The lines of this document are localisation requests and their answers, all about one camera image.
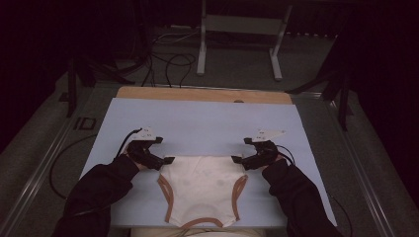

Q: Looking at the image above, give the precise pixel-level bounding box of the light blue table mat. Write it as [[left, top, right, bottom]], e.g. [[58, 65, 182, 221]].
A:
[[79, 97, 338, 229]]

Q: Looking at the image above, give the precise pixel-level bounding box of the white metal stand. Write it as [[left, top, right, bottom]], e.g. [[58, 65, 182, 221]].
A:
[[196, 0, 293, 82]]

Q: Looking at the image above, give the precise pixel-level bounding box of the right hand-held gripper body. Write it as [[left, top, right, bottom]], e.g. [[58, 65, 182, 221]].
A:
[[241, 128, 287, 172]]

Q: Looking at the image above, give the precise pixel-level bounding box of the left hand-held gripper cable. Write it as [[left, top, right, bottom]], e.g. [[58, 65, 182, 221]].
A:
[[116, 127, 143, 156]]

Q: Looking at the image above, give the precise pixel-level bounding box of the person's left hand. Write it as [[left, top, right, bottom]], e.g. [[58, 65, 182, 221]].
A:
[[119, 146, 149, 173]]

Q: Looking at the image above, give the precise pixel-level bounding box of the black tripod stand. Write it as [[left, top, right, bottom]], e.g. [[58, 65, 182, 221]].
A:
[[286, 33, 355, 132], [58, 55, 136, 119]]

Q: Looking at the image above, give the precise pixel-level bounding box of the metal floor rail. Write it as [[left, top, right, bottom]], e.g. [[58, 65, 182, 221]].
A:
[[324, 98, 419, 237], [0, 108, 88, 237]]

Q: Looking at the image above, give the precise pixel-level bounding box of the right hand-held gripper cable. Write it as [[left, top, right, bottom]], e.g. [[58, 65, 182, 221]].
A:
[[276, 143, 296, 166]]

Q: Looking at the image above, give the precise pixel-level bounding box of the white baby bodysuit tan trim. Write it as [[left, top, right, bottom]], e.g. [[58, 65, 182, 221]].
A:
[[157, 154, 250, 230]]

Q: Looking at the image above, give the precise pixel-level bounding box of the hand-held gripper cable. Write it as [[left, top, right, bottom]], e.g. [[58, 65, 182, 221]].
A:
[[116, 127, 143, 156], [276, 143, 296, 166]]

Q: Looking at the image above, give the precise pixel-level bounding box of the black floor cable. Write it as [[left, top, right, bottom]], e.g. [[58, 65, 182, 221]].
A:
[[329, 194, 354, 237], [48, 132, 99, 201]]

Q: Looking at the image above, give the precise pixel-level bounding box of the square floor socket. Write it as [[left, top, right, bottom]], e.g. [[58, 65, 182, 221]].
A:
[[73, 117, 98, 131]]

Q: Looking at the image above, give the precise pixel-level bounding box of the black looped cable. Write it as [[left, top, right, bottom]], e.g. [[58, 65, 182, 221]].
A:
[[163, 53, 198, 89]]

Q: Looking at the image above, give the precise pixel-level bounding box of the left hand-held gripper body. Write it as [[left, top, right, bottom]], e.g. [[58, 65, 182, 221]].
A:
[[126, 127, 166, 172]]

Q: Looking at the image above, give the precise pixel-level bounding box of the person's right hand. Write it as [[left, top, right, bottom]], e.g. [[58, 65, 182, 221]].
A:
[[260, 152, 288, 172]]

